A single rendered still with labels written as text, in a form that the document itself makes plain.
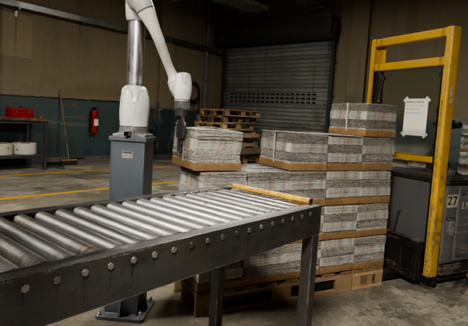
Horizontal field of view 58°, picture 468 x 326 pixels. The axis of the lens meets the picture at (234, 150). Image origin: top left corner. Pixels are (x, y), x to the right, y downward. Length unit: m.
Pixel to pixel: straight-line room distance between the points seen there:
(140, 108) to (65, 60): 6.98
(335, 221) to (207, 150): 1.05
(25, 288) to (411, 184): 3.06
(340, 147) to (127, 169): 1.36
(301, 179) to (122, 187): 1.08
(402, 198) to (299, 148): 1.29
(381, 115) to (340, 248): 0.94
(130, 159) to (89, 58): 7.28
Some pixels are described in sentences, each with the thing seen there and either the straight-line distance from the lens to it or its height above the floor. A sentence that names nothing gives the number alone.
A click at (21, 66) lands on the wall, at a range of 8.88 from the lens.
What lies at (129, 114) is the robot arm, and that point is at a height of 1.12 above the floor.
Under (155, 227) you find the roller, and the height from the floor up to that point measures 0.80.
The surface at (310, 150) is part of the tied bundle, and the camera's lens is 2.68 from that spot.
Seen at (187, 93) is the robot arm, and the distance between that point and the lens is 2.41.
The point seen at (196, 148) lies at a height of 0.96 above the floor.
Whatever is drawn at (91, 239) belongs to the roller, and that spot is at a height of 0.79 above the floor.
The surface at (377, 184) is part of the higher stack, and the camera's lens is 3.10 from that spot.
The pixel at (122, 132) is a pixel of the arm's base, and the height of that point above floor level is 1.02.
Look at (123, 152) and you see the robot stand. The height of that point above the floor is 0.92.
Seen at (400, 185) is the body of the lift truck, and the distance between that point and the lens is 3.67.
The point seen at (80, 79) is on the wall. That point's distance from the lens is 9.38.
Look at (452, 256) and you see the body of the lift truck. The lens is 3.65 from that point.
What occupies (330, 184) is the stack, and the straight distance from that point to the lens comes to 2.82.
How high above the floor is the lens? 1.14
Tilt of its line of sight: 5 degrees down
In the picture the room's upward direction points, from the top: 4 degrees clockwise
